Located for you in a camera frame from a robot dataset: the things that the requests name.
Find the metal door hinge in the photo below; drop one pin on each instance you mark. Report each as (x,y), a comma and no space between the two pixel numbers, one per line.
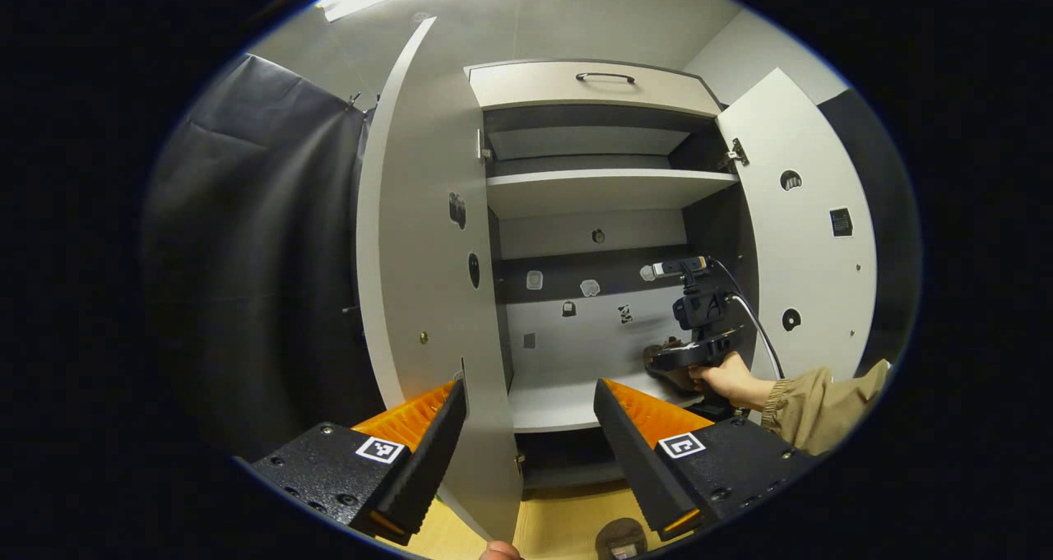
(735,155)
(484,146)

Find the white door with headphone sticker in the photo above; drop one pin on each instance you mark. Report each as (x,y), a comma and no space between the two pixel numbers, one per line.
(810,280)

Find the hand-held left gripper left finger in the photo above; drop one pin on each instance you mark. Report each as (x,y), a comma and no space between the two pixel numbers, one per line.
(432,465)

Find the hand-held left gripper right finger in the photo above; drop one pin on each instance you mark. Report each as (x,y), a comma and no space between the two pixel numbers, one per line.
(629,469)

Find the white cabinet shelf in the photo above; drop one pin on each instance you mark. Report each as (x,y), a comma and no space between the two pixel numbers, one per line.
(559,404)
(600,190)

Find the white shoe cabinet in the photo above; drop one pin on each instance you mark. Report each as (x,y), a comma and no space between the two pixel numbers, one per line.
(576,346)

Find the white door with camera sticker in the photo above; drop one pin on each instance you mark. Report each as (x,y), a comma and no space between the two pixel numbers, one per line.
(428,280)

